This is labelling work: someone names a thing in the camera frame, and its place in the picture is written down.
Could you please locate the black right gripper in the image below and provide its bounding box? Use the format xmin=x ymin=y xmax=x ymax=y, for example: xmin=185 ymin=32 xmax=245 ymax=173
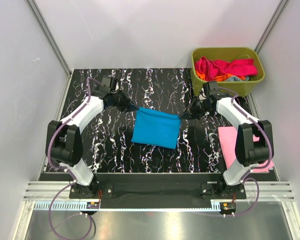
xmin=178 ymin=95 xmax=213 ymax=121

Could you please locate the blue t shirt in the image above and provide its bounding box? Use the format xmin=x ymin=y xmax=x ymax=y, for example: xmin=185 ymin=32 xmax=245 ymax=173
xmin=131 ymin=107 xmax=181 ymax=150

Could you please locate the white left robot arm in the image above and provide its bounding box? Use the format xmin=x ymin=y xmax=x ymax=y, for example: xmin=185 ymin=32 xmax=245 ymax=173
xmin=45 ymin=76 xmax=139 ymax=198

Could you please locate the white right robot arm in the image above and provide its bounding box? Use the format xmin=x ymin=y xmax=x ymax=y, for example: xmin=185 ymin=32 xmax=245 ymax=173
xmin=178 ymin=81 xmax=274 ymax=199

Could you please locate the black marble pattern mat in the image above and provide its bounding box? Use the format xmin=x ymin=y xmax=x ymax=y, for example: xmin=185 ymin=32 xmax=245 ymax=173
xmin=61 ymin=68 xmax=229 ymax=173

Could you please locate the folded pink t shirt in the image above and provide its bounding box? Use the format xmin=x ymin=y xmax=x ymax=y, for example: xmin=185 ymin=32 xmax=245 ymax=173
xmin=218 ymin=126 xmax=274 ymax=173

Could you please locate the orange t shirt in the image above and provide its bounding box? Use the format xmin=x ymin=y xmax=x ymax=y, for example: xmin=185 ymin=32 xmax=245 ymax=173
xmin=195 ymin=70 xmax=235 ymax=82

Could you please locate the magenta t shirt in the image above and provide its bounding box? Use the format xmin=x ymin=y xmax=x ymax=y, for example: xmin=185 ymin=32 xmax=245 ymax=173
xmin=194 ymin=56 xmax=258 ymax=82

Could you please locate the grey t shirt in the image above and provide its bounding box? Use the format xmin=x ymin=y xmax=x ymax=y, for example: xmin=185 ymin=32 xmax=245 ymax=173
xmin=225 ymin=75 xmax=250 ymax=82

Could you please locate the olive green plastic bin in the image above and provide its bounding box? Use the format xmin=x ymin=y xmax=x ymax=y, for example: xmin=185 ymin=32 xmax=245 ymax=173
xmin=190 ymin=47 xmax=265 ymax=97

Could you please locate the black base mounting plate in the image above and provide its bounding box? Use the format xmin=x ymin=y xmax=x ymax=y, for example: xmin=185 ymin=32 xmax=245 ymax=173
xmin=38 ymin=172 xmax=277 ymax=210

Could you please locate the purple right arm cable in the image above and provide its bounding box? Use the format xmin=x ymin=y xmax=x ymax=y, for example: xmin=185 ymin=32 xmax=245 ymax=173
xmin=198 ymin=86 xmax=272 ymax=218

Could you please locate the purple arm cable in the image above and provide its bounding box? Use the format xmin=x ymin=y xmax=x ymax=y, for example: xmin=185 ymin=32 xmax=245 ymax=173
xmin=198 ymin=86 xmax=272 ymax=218
xmin=46 ymin=77 xmax=108 ymax=239

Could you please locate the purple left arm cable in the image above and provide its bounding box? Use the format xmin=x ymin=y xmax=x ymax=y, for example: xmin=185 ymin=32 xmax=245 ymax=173
xmin=46 ymin=77 xmax=108 ymax=239

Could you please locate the white slotted cable duct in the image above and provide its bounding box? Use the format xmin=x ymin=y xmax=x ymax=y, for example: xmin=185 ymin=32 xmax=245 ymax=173
xmin=33 ymin=200 xmax=221 ymax=213

